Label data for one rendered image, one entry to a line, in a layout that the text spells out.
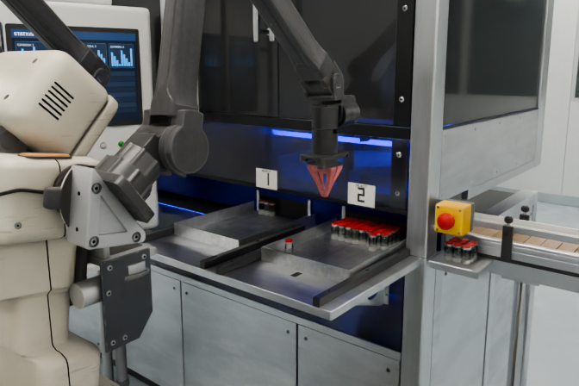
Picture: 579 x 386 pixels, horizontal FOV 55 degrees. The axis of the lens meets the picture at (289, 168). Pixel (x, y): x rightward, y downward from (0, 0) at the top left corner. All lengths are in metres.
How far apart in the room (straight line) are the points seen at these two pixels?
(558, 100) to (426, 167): 4.67
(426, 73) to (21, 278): 0.97
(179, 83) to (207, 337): 1.37
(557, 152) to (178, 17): 5.39
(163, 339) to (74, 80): 1.55
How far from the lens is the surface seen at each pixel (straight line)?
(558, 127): 6.04
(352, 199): 1.53
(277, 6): 1.06
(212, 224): 1.73
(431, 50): 1.38
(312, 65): 1.14
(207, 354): 2.15
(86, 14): 1.86
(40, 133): 0.91
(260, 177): 1.72
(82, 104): 0.94
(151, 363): 2.45
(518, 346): 1.62
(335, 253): 1.46
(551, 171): 6.10
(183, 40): 0.90
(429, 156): 1.40
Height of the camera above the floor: 1.36
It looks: 11 degrees down
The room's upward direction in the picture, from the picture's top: straight up
